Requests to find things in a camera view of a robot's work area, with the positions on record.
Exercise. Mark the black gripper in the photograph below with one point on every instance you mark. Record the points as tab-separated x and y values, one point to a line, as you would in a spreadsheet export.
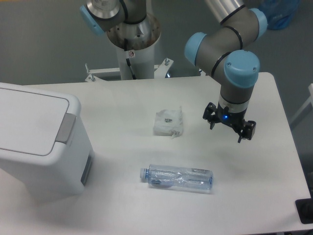
236	121

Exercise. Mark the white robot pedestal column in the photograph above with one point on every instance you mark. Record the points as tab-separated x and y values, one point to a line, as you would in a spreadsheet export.
135	47

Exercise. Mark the black device at edge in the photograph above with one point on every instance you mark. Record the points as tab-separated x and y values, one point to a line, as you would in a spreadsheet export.
305	210

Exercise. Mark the white trash can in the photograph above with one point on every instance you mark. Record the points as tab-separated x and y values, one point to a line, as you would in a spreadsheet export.
64	171

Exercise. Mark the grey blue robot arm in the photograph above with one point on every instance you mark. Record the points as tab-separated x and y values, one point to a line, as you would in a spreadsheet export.
221	55

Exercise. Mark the white trash can lid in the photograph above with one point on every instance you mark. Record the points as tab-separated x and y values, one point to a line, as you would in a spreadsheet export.
30	118

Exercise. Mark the clear plastic water bottle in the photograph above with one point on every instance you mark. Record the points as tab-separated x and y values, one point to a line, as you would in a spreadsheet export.
177	178

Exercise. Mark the blue plastic bag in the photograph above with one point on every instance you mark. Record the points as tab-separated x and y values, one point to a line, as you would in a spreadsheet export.
279	13

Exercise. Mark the white frame at right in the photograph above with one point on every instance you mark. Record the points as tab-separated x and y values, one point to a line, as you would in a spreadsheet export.
303	111

